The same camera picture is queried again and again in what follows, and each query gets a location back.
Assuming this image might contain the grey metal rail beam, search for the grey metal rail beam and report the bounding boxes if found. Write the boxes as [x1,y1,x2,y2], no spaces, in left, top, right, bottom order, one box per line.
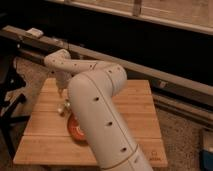
[0,26,213,129]

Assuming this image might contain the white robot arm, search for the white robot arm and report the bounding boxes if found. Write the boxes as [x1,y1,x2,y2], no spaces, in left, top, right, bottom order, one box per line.
[44,49,153,171]

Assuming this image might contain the blue plastic bin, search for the blue plastic bin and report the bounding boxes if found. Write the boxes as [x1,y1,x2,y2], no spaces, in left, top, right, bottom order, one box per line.
[199,129,213,171]

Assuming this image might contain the orange ceramic bowl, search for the orange ceramic bowl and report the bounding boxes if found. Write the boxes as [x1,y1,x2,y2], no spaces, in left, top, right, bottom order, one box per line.
[67,115,86,141]

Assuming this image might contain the black tripod stand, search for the black tripod stand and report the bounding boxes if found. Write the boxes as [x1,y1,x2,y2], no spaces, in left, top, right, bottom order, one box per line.
[0,49,32,160]

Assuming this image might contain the small white bottle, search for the small white bottle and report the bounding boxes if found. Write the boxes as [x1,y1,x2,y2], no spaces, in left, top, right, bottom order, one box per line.
[57,100,70,116]

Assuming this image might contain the small white box on rail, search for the small white box on rail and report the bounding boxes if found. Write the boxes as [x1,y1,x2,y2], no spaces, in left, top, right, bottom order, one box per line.
[26,28,43,38]

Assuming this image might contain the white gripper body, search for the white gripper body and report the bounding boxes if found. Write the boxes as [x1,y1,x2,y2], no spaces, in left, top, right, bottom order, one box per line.
[54,71,72,96]

